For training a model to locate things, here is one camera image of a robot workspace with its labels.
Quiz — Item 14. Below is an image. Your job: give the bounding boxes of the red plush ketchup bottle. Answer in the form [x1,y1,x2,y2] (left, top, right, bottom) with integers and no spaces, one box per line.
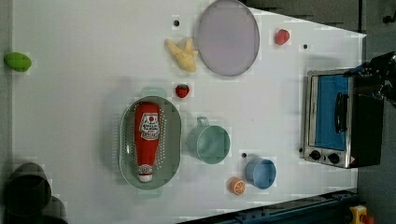
[134,102,161,183]

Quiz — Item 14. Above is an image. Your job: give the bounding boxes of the small red strawberry toy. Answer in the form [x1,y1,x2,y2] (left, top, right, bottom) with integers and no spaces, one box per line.
[175,84,190,99]

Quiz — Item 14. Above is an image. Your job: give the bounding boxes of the green mug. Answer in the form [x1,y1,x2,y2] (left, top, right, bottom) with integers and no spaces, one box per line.
[187,117,231,164]

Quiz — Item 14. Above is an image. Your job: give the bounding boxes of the yellow banana toy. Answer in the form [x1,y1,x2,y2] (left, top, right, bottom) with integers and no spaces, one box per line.
[165,38,198,73]

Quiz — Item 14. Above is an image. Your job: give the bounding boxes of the grey round plate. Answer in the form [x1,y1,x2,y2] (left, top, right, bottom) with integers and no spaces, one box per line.
[197,0,260,77]

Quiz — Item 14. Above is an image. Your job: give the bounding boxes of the orange slice toy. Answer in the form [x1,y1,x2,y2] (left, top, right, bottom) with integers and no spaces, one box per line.
[230,177,246,195]

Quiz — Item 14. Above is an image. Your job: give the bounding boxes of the blue bowl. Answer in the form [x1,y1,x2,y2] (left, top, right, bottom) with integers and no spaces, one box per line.
[245,158,276,189]

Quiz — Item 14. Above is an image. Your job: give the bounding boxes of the pink strawberry toy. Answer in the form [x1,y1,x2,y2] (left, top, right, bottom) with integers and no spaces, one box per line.
[275,29,290,46]

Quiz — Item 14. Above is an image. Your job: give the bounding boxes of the silver toaster oven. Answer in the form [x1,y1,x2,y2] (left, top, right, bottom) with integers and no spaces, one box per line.
[301,69,384,169]

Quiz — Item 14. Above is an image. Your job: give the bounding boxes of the green lime toy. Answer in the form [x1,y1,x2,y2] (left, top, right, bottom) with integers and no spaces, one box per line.
[4,52,32,72]

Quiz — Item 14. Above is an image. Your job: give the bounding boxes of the yellow clamp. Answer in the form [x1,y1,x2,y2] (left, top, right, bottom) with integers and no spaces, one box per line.
[349,205,375,224]

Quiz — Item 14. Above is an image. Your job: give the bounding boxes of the blue table frame rail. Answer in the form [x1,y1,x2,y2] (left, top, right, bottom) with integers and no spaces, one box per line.
[178,190,360,224]

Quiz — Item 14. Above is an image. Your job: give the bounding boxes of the black tripod camera mount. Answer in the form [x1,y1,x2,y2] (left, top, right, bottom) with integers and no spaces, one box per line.
[344,51,396,106]

